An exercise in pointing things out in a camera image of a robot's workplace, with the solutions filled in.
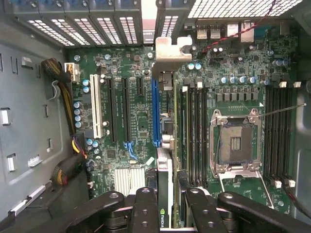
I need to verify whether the silver chipset heatsink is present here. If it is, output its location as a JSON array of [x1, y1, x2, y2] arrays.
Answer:
[[114, 166, 146, 190]]

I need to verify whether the metal socket cover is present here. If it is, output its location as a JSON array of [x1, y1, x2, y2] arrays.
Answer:
[[218, 169, 276, 210]]

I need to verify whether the CPU socket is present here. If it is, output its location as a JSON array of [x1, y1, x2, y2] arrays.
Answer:
[[209, 107, 263, 175]]

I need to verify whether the green motherboard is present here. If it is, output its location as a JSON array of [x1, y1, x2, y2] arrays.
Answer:
[[65, 21, 300, 215]]

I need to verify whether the blue expansion slot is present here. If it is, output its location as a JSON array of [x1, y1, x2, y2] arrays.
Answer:
[[151, 77, 162, 148]]

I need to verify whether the long black expansion slot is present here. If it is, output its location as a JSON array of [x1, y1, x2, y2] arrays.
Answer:
[[121, 77, 133, 144], [105, 77, 118, 144]]

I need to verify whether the black plastic shroud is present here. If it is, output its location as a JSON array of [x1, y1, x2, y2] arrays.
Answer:
[[0, 169, 98, 233]]

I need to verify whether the white expansion slot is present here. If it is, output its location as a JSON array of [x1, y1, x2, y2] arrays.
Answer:
[[89, 73, 104, 139]]

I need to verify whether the open black PC case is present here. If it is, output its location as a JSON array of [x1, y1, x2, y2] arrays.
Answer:
[[0, 0, 311, 233]]

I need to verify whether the short black expansion slot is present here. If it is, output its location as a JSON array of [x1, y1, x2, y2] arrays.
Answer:
[[136, 76, 145, 97]]

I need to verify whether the thin locking lever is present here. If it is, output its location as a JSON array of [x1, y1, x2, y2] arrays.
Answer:
[[257, 102, 308, 120]]

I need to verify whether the white power connector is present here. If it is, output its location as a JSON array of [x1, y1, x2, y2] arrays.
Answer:
[[64, 62, 81, 84]]

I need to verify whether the grey power supply unit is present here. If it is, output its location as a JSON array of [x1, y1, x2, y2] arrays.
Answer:
[[0, 21, 73, 216]]

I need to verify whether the yellow black power cable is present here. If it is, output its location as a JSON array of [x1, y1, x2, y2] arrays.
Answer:
[[40, 57, 89, 188]]

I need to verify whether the red black twisted wire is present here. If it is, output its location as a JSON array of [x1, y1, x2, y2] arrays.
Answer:
[[201, 0, 278, 54]]

